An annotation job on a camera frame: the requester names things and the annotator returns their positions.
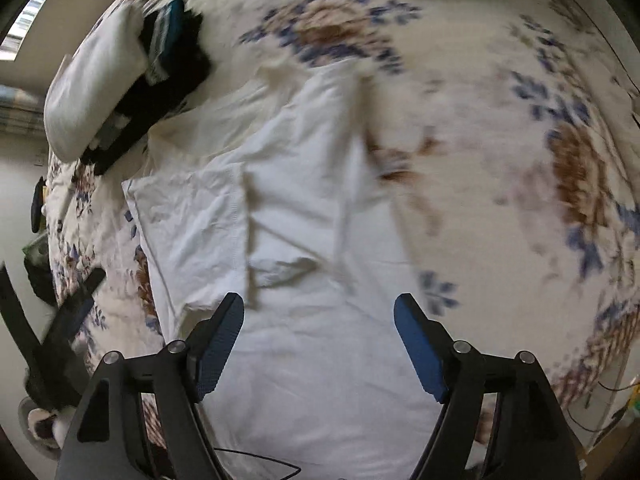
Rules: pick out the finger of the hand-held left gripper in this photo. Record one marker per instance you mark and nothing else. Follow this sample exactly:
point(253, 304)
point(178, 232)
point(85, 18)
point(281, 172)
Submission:
point(75, 310)
point(20, 325)

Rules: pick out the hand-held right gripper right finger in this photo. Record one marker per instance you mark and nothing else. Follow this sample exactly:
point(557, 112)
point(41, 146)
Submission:
point(420, 350)

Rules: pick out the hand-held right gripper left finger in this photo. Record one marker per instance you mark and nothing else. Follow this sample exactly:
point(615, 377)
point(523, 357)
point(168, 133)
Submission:
point(220, 347)

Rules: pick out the white T-shirt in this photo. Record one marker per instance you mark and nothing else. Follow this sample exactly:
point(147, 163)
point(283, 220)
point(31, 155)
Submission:
point(300, 210)

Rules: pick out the black clothes pile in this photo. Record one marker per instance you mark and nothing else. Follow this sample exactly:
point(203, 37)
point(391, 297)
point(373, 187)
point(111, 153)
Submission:
point(40, 282)

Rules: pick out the green plastic bag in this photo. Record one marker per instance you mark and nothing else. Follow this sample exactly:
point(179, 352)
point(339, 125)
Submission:
point(36, 250)

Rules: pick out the grey round object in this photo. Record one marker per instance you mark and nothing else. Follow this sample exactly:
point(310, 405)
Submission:
point(37, 425)

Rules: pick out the yellow stool with dark seat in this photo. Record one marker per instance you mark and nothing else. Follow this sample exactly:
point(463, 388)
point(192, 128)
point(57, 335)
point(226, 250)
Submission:
point(37, 205)

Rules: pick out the blue striped curtain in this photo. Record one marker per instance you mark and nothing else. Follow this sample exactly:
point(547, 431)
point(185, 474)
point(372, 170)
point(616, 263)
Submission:
point(20, 110)

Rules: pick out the off-white folded garment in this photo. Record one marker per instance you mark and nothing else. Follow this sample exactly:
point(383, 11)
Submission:
point(90, 85)

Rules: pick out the dark folded garment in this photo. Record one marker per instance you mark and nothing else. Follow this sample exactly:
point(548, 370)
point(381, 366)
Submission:
point(175, 90)

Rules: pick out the floral blanket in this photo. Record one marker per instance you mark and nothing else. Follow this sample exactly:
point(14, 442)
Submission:
point(475, 110)

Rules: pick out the teal striped garment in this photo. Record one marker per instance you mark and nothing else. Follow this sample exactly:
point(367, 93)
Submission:
point(167, 40)

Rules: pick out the window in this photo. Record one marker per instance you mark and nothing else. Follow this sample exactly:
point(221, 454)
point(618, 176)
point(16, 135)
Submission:
point(30, 15)

